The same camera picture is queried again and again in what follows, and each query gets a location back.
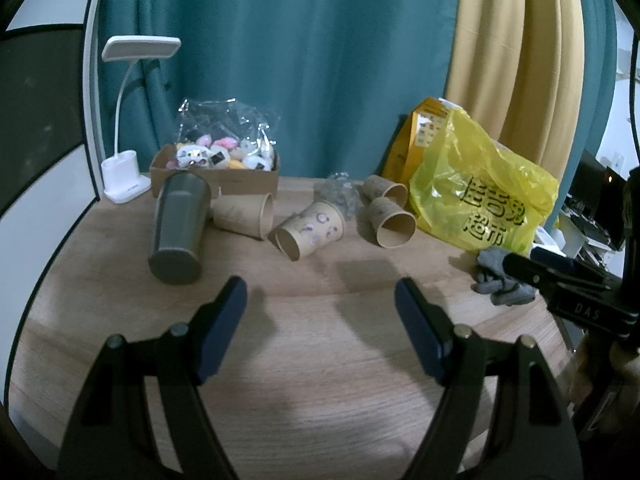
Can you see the grey cloth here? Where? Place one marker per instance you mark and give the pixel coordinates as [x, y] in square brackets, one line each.
[491, 280]

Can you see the grey metal tumbler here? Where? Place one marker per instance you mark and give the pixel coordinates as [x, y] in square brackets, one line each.
[180, 215]

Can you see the clear bag of toys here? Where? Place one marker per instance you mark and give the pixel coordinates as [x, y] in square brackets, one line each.
[227, 134]

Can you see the plain brown paper cup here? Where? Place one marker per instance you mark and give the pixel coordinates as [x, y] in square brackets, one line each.
[248, 215]

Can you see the white paper items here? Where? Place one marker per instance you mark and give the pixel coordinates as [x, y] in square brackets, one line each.
[563, 237]

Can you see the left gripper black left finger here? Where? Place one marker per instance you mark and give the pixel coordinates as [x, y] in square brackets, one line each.
[110, 430]

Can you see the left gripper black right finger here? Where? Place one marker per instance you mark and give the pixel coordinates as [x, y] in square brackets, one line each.
[530, 435]

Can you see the teal curtain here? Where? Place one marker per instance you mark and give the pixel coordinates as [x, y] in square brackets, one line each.
[338, 75]

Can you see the orange paper package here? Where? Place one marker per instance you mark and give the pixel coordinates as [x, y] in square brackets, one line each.
[414, 137]

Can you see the crumpled clear plastic wrap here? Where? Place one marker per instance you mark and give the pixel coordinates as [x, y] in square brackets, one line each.
[340, 190]

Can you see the white desk lamp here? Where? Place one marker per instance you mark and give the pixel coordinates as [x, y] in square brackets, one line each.
[123, 180]

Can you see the brown paper cup front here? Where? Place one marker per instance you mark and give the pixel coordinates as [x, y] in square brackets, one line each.
[392, 225]

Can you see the black laptop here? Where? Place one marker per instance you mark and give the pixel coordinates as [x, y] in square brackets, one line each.
[596, 196]

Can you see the patterned paper cup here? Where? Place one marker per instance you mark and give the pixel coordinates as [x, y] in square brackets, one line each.
[301, 234]

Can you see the brown cardboard box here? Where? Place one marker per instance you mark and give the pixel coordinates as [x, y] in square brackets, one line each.
[228, 181]

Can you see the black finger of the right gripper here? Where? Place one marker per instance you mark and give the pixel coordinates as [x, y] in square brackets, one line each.
[571, 267]
[550, 279]

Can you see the yellow curtain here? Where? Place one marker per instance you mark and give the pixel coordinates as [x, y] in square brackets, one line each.
[517, 68]

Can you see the yellow plastic shopping bag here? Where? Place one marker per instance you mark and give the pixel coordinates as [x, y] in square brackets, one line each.
[472, 194]

